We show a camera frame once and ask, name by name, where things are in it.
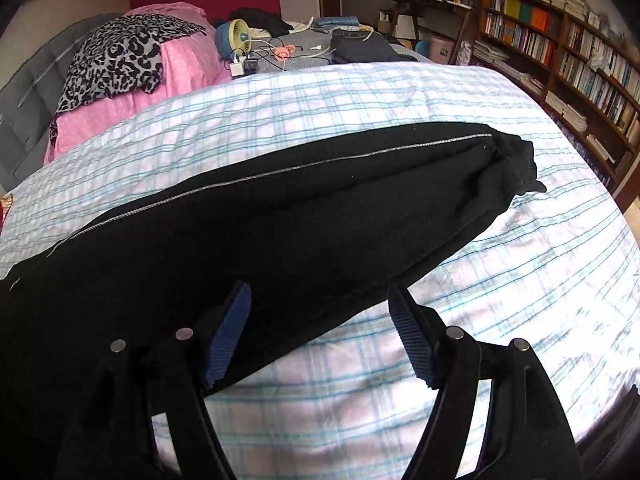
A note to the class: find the grey padded jacket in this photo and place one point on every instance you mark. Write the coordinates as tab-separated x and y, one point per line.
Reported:
29	100

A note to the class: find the black pants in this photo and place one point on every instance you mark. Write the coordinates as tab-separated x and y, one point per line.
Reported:
319	232

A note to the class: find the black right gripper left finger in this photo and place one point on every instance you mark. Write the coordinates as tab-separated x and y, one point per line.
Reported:
168	347

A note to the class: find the pink polka dot pillow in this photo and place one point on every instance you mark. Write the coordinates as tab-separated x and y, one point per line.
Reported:
189	64

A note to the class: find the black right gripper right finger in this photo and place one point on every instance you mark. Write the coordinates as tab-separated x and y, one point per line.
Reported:
496	414

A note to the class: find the white charger plug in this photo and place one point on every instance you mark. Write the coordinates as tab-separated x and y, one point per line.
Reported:
236	68

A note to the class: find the black folded garment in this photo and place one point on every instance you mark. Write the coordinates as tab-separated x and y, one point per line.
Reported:
363	47

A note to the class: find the plaid white blue bedsheet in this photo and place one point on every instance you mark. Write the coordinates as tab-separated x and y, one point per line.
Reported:
559	269

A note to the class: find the dark wooden desk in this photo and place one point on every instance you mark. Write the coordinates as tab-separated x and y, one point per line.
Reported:
415	19

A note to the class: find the wooden bookshelf with books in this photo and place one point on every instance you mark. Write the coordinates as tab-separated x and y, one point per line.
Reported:
559	52

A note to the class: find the orange scissors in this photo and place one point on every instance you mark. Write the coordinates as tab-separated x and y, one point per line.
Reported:
283	53

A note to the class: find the leopard print cloth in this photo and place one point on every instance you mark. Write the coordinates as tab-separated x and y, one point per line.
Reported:
122	55

